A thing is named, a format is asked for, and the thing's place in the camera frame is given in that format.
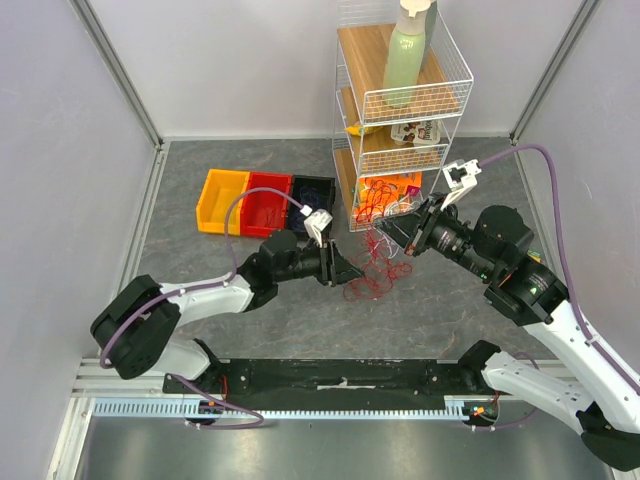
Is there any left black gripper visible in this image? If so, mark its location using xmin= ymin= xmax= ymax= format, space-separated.
xmin=275 ymin=234 xmax=365 ymax=287

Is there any white cable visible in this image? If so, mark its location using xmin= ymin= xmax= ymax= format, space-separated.
xmin=369 ymin=192 xmax=426 ymax=261

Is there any red cable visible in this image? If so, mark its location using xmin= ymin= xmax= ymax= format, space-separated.
xmin=342 ymin=177 xmax=414 ymax=303

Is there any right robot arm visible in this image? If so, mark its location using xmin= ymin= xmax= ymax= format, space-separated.
xmin=373 ymin=195 xmax=639 ymax=472

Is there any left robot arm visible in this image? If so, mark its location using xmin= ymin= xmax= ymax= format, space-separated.
xmin=90 ymin=230 xmax=364 ymax=393

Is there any orange box in rack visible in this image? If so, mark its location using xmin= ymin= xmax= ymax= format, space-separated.
xmin=357 ymin=171 xmax=422 ymax=210

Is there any black plastic bin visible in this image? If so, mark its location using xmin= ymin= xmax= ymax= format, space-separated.
xmin=285 ymin=175 xmax=336 ymax=241

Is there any red plastic bin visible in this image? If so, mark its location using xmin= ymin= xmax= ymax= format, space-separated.
xmin=240 ymin=172 xmax=293 ymax=238

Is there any white chocolate snack pack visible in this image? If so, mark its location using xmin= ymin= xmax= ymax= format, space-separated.
xmin=390 ymin=120 xmax=441 ymax=146

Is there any yellow snack bag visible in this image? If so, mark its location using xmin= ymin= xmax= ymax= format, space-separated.
xmin=344 ymin=122 xmax=383 ymax=138

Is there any orange snack box on table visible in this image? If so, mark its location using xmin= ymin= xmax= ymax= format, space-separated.
xmin=527 ymin=249 xmax=542 ymax=262

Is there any yellow plastic bin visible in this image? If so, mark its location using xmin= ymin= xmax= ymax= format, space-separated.
xmin=196 ymin=169 xmax=250 ymax=234

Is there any green bottle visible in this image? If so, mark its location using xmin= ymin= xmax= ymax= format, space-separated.
xmin=383 ymin=0 xmax=437 ymax=108

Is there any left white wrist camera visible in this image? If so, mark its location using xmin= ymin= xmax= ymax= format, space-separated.
xmin=300 ymin=205 xmax=333 ymax=247

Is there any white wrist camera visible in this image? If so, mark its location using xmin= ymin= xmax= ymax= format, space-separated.
xmin=300 ymin=205 xmax=333 ymax=247
xmin=441 ymin=159 xmax=482 ymax=210

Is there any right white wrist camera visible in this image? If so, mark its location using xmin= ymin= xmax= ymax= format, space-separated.
xmin=441 ymin=159 xmax=482 ymax=210

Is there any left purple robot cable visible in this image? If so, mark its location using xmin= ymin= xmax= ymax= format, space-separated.
xmin=99 ymin=187 xmax=309 ymax=370

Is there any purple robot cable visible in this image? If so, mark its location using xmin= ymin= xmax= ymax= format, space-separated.
xmin=477 ymin=143 xmax=640 ymax=396
xmin=99 ymin=187 xmax=309 ymax=370

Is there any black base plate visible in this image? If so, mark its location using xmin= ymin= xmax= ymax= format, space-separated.
xmin=193 ymin=358 xmax=494 ymax=396

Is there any white wire shelf rack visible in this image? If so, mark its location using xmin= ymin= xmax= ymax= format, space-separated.
xmin=332 ymin=1 xmax=474 ymax=232

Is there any slotted cable duct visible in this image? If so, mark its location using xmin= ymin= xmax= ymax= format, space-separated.
xmin=93 ymin=397 xmax=480 ymax=421

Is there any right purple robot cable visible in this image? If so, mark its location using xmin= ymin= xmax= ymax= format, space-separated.
xmin=477 ymin=143 xmax=640 ymax=396

